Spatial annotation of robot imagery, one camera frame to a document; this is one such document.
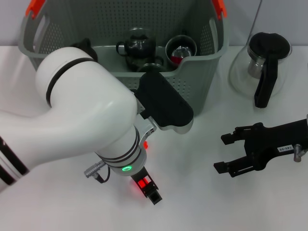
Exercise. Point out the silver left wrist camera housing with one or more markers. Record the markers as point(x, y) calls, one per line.
point(168, 106)

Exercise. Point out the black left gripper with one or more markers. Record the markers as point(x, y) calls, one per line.
point(142, 174)

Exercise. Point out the dark red toy brick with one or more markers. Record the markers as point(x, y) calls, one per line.
point(176, 59)

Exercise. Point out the grey perforated storage bin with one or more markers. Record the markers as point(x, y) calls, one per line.
point(204, 72)

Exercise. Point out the glass teapot black lid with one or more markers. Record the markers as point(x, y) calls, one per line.
point(264, 84)

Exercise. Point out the black clay teapot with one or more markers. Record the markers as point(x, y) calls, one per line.
point(87, 47)

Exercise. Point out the small red cube brick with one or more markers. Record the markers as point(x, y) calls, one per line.
point(145, 145)

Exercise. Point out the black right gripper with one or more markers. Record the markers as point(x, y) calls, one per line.
point(276, 142)

